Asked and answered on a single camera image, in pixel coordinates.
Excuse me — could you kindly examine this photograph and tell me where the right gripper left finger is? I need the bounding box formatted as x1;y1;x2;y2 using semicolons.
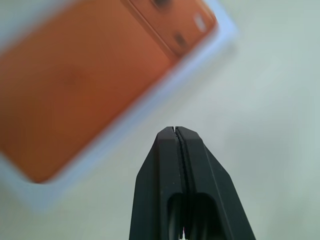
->
128;126;186;240

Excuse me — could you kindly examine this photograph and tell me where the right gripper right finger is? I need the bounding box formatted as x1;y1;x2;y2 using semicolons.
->
174;126;257;240

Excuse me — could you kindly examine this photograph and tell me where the orange smartphone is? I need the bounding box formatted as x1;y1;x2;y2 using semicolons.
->
0;0;219;185

